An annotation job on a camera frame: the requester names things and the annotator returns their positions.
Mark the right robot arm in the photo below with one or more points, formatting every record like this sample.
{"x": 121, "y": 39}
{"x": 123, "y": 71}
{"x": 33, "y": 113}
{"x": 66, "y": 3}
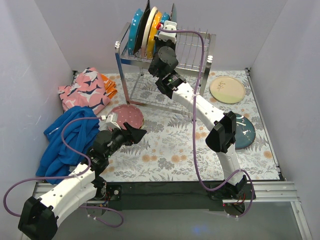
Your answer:
{"x": 222, "y": 126}

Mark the orange cloth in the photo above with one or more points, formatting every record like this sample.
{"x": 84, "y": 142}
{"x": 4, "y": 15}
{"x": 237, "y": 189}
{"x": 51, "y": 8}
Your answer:
{"x": 110, "y": 86}

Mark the orange dotted plate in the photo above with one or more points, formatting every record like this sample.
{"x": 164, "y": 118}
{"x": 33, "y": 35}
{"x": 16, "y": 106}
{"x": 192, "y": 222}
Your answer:
{"x": 152, "y": 33}

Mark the blue fleece cloth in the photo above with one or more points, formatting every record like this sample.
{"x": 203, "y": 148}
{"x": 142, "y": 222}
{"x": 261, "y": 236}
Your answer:
{"x": 82, "y": 126}

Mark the pink whale pattern cloth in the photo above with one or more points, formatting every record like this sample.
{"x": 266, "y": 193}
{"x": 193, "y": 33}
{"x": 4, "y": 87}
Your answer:
{"x": 88, "y": 90}

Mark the cream white plate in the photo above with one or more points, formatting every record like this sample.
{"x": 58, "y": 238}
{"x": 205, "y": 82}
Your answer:
{"x": 147, "y": 30}

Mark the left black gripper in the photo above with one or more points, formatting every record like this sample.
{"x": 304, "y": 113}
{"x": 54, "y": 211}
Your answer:
{"x": 128, "y": 136}

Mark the dark green brown plate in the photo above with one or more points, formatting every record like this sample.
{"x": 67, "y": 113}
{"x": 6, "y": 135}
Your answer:
{"x": 173, "y": 14}

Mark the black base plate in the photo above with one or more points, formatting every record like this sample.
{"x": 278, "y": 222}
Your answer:
{"x": 171, "y": 195}

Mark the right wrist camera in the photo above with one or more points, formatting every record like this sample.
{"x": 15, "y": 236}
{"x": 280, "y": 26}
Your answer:
{"x": 167, "y": 31}

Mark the blue dotted plate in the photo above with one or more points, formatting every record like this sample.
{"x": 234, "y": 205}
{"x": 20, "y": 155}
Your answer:
{"x": 164, "y": 17}
{"x": 133, "y": 31}

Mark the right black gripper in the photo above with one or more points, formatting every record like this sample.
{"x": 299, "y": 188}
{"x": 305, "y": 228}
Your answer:
{"x": 169, "y": 42}

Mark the aluminium frame rail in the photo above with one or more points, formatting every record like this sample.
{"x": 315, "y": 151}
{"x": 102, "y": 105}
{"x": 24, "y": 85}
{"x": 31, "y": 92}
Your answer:
{"x": 265, "y": 191}

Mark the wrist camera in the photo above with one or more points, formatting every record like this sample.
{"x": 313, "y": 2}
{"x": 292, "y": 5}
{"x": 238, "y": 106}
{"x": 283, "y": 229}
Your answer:
{"x": 111, "y": 121}
{"x": 167, "y": 31}

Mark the teal floral plate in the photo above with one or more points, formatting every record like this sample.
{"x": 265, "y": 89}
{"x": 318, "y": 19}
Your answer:
{"x": 245, "y": 132}

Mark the black square plate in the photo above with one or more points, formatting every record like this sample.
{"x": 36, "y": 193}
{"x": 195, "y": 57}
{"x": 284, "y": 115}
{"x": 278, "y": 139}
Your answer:
{"x": 142, "y": 26}

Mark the steel dish rack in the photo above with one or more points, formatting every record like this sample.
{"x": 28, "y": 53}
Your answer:
{"x": 186, "y": 62}

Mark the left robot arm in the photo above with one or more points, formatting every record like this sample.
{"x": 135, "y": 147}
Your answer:
{"x": 41, "y": 217}

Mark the floral table mat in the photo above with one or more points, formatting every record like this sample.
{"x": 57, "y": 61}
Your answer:
{"x": 175, "y": 150}

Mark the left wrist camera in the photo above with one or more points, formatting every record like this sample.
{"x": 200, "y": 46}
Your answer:
{"x": 111, "y": 121}

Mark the pink dotted plate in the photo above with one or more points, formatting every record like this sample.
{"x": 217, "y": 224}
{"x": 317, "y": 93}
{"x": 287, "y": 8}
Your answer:
{"x": 130, "y": 114}

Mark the beige plate with sprig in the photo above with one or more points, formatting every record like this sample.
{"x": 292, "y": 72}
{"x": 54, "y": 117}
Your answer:
{"x": 228, "y": 90}

